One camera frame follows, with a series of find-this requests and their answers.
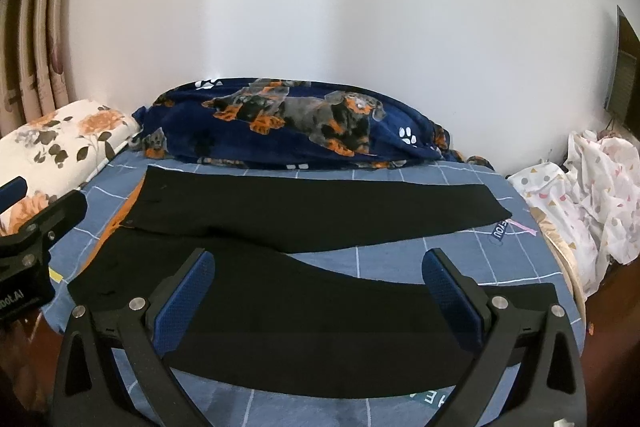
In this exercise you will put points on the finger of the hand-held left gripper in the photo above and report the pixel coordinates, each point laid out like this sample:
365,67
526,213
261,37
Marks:
55,217
11,194

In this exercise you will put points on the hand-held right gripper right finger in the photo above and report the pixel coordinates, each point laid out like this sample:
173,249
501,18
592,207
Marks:
452,302

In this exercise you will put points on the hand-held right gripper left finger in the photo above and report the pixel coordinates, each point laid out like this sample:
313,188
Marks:
185,302

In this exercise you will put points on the black pants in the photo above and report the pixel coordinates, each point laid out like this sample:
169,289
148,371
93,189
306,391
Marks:
300,312

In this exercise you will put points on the blue grid bedsheet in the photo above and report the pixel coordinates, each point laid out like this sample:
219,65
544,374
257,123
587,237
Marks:
400,259

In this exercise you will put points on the orange cloth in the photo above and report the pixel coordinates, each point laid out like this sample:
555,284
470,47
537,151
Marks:
122,207

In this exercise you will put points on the white floral pillow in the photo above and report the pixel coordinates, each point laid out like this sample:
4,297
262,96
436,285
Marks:
60,142

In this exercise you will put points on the pink curtain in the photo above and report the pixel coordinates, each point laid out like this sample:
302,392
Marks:
45,57

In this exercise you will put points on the white patterned cloth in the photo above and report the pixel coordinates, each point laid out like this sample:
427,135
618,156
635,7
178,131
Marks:
600,207

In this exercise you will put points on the navy dog print blanket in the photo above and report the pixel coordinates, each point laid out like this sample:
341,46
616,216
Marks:
300,142

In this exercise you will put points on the dark wall hanging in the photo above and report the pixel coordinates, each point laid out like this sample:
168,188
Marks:
627,72

